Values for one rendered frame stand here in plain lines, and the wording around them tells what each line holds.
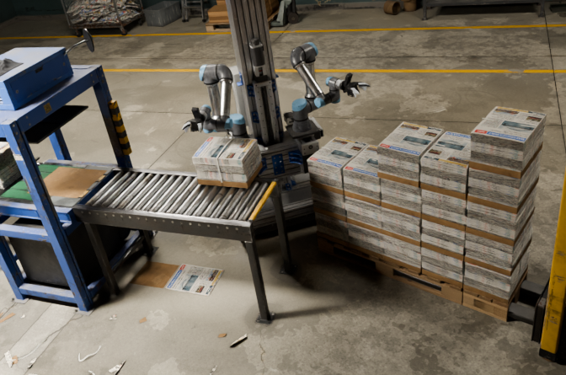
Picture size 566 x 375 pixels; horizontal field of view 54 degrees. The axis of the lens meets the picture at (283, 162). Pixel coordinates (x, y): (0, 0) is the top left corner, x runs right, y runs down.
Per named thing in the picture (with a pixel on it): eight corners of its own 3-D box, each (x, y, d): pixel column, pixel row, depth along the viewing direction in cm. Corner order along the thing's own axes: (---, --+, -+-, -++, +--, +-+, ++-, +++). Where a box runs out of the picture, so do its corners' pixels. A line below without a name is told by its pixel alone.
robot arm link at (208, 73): (229, 135, 425) (216, 66, 398) (210, 135, 429) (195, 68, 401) (233, 127, 435) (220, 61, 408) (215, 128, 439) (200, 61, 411)
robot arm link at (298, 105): (290, 117, 438) (287, 102, 431) (302, 111, 445) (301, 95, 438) (300, 121, 430) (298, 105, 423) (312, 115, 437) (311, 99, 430)
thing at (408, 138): (403, 122, 376) (403, 120, 375) (444, 130, 360) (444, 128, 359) (376, 147, 352) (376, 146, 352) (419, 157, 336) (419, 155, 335)
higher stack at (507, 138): (483, 270, 395) (493, 104, 331) (527, 286, 378) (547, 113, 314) (461, 305, 371) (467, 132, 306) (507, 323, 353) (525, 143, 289)
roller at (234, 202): (253, 184, 390) (248, 178, 388) (226, 224, 352) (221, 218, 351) (248, 186, 392) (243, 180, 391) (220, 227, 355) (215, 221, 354)
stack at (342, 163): (344, 223, 463) (336, 135, 422) (484, 270, 395) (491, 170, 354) (317, 250, 438) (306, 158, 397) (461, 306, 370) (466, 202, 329)
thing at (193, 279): (224, 270, 433) (224, 269, 432) (208, 296, 410) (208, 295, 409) (182, 264, 445) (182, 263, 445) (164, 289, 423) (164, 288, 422)
